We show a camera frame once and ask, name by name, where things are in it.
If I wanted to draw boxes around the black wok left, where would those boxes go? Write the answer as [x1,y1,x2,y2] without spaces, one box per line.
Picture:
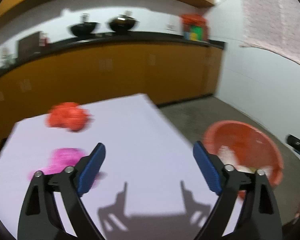
[68,13,100,37]

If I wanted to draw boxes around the wall power socket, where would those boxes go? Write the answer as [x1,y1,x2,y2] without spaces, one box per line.
[166,24,175,31]

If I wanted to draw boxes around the red plastic trash basket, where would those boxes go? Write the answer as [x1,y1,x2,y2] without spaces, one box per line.
[202,120,284,188]

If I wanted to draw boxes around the black wok with lid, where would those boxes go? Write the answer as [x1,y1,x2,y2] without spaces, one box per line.
[108,10,139,33]

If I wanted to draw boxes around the red bottle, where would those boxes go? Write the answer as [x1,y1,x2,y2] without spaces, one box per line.
[41,33,50,47]

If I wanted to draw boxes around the lower wooden cabinets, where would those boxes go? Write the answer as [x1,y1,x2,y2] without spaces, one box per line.
[0,42,223,142]

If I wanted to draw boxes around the pink floral curtain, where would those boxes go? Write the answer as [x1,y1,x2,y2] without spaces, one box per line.
[242,0,300,65]

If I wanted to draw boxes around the magenta plastic bag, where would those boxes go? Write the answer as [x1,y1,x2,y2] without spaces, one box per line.
[27,147,107,188]

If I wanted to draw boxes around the red bag on boxes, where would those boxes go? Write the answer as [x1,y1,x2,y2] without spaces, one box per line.
[180,14,207,27]

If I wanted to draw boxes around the bubble wrap sheet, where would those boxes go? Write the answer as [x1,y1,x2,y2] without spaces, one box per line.
[217,146,239,166]

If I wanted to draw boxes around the white tablecloth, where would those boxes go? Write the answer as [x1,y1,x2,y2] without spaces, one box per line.
[0,94,217,239]

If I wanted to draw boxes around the colourful boxes on counter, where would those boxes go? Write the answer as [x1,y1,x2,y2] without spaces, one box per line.
[183,24,209,42]

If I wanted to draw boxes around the orange plastic bag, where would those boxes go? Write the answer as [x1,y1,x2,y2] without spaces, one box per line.
[45,102,91,132]

